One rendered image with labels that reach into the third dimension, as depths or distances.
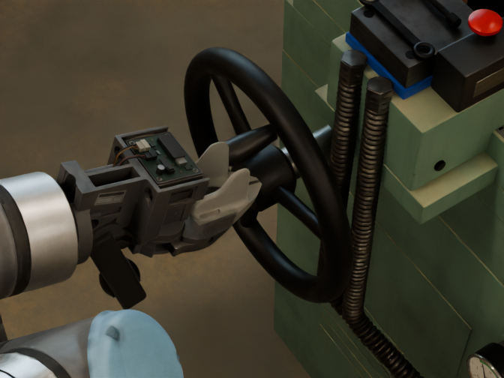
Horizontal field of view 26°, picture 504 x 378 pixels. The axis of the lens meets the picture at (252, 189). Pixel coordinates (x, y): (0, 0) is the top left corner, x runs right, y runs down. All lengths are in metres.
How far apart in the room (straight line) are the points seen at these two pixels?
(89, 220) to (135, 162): 0.06
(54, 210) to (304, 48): 0.56
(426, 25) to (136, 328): 0.44
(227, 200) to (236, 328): 1.02
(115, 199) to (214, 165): 0.14
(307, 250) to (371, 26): 0.67
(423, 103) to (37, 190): 0.36
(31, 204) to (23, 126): 1.44
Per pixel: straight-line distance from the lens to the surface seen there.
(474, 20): 0.99
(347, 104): 1.05
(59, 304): 2.02
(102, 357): 0.68
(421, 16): 1.03
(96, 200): 0.86
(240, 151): 1.00
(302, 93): 1.39
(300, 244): 1.63
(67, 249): 0.85
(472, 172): 1.08
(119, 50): 2.39
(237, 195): 0.96
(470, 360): 1.21
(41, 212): 0.84
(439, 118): 1.00
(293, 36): 1.34
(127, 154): 0.89
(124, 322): 0.70
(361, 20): 1.02
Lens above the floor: 1.71
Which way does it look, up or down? 53 degrees down
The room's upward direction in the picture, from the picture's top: straight up
